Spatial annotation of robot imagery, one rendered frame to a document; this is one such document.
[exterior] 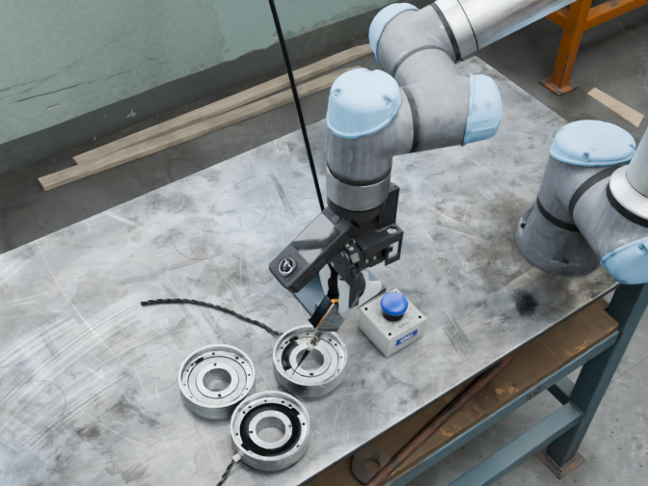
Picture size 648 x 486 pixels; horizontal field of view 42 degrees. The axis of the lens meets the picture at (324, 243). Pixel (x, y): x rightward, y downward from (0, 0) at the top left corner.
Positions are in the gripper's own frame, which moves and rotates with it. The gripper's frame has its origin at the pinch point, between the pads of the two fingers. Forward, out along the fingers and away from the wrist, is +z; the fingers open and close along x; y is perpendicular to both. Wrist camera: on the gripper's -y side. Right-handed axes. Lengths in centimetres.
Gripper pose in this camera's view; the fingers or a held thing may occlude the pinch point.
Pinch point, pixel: (336, 307)
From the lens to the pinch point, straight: 114.6
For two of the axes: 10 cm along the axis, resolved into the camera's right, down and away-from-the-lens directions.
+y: 8.4, -3.8, 3.9
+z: -0.3, 6.9, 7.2
